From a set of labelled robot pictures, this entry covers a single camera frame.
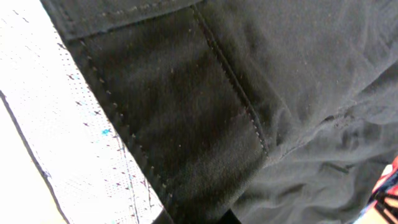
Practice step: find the black shorts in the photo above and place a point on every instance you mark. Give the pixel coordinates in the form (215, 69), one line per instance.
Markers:
(204, 111)

